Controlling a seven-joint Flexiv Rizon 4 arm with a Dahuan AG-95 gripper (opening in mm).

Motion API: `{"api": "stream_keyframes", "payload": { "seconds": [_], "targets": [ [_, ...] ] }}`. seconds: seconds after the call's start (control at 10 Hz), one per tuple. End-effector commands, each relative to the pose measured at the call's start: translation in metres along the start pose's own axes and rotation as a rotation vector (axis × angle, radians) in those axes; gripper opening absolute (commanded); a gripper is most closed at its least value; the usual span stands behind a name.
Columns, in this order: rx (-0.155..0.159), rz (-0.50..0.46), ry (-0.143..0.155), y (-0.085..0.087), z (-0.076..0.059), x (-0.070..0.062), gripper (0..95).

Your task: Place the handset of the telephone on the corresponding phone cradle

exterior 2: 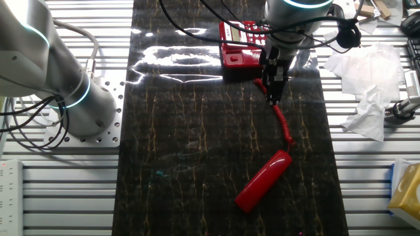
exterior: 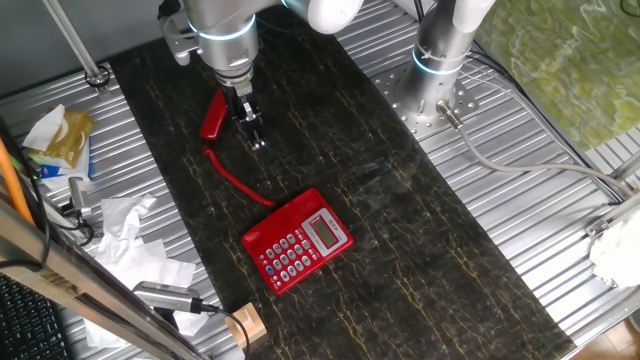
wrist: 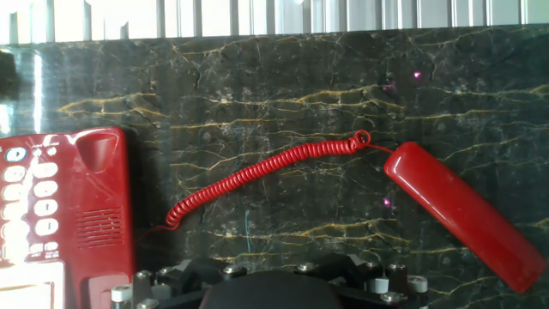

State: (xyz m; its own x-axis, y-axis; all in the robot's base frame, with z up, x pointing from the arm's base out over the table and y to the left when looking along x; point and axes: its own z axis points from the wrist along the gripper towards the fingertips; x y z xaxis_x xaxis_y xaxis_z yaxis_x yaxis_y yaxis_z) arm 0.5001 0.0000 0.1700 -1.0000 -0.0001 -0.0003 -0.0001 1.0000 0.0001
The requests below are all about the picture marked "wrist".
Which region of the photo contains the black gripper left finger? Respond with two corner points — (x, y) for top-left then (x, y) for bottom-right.
(110, 257), (224, 309)

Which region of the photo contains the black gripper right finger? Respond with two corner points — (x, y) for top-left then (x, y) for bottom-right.
(321, 252), (430, 309)

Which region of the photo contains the red telephone handset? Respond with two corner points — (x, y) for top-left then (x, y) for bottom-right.
(383, 141), (548, 294)

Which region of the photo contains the red phone cord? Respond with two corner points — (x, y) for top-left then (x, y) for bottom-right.
(135, 130), (394, 242)

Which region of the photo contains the red telephone base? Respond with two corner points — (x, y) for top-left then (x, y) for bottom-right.
(0, 125), (136, 309)

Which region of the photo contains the black marble pattern mat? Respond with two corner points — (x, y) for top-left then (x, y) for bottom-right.
(0, 23), (549, 309)

